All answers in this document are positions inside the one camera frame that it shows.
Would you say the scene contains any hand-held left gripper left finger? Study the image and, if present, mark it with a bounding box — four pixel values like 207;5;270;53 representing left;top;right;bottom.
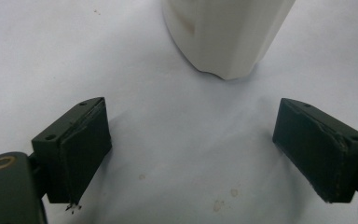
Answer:
31;96;113;207

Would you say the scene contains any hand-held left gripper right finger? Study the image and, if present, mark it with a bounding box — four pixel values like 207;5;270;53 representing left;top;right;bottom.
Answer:
272;97;358;204

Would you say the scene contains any white bottle with blue pump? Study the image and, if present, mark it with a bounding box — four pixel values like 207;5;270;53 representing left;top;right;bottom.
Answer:
161;0;296;81

